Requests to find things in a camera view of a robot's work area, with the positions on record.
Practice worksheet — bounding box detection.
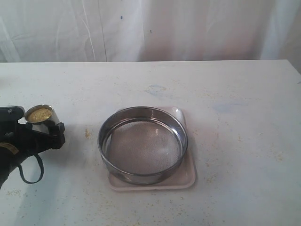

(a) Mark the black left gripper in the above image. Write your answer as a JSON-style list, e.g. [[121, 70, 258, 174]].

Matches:
[[0, 106, 65, 158]]

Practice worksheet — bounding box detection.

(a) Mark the stainless steel cup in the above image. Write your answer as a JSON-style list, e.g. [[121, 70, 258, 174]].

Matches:
[[24, 104, 60, 134]]

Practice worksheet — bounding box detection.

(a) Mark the yellow and white grain mix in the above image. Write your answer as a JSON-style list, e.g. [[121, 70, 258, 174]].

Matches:
[[27, 107, 52, 123]]

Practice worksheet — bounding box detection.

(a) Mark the round steel mesh sieve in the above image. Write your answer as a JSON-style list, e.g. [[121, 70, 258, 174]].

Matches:
[[98, 106, 188, 186]]

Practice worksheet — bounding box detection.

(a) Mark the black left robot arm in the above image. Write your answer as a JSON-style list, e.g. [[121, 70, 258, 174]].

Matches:
[[0, 105, 65, 184]]

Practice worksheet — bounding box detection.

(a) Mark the white curtain backdrop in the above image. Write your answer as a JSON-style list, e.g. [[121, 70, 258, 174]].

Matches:
[[0, 0, 301, 70]]

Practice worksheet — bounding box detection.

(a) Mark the white square plastic tray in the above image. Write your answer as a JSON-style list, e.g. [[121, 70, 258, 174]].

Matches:
[[107, 106, 198, 191]]

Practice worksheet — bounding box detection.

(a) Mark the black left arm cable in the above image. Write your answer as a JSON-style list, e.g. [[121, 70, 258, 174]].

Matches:
[[17, 154, 45, 185]]

